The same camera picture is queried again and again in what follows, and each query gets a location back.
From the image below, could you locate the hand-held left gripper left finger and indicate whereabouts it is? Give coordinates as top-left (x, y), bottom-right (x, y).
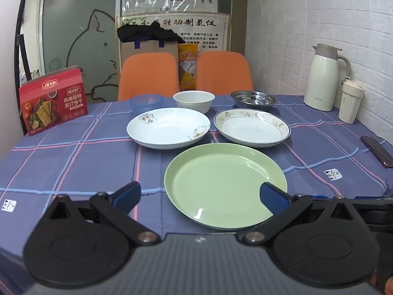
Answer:
top-left (43, 181), bottom-right (161, 247)

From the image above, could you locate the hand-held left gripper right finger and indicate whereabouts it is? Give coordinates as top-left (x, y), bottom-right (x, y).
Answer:
top-left (237, 182), bottom-right (363, 247)

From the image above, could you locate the green plate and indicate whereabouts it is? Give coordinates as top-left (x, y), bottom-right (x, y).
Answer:
top-left (164, 143), bottom-right (288, 230)

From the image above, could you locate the white bowl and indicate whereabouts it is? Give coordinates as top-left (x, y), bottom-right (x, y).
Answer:
top-left (173, 90), bottom-right (215, 115)

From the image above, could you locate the blue plaid tablecloth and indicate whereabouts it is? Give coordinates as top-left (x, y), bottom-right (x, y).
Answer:
top-left (0, 94), bottom-right (389, 286)

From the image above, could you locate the white plate with patterned rim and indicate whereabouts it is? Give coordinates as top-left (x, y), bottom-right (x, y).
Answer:
top-left (214, 108), bottom-right (291, 148)

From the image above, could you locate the white floral plate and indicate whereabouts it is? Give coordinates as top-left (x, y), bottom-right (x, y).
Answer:
top-left (126, 107), bottom-right (211, 150)

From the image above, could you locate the blue plastic bowl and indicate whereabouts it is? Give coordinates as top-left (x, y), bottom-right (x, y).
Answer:
top-left (129, 94), bottom-right (164, 114)

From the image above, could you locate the stainless steel bowl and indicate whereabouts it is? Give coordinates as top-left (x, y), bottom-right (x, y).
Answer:
top-left (230, 90), bottom-right (277, 111)

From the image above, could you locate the white lidded cup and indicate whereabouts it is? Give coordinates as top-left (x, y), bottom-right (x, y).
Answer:
top-left (338, 79), bottom-right (365, 124)

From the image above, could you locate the red cracker box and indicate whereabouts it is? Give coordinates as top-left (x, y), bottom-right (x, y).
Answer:
top-left (18, 68), bottom-right (89, 136)

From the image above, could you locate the orange chair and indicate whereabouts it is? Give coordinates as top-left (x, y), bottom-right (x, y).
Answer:
top-left (196, 51), bottom-right (254, 94)
top-left (118, 52), bottom-right (180, 102)

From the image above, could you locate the white thermos jug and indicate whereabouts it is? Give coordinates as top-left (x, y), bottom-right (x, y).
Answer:
top-left (304, 43), bottom-right (351, 112)

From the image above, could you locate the yellow snack bag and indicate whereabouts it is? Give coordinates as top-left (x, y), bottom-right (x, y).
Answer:
top-left (178, 44), bottom-right (201, 91)

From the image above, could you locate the cardboard box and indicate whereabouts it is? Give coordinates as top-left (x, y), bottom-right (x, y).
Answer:
top-left (120, 38), bottom-right (179, 68)

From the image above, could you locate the black cloth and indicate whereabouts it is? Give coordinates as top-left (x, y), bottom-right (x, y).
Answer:
top-left (117, 25), bottom-right (186, 44)

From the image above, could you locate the frosted glass door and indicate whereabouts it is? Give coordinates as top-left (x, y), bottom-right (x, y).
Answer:
top-left (40, 0), bottom-right (121, 103)

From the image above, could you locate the black cable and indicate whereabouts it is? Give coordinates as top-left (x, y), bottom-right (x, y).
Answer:
top-left (15, 0), bottom-right (33, 82)

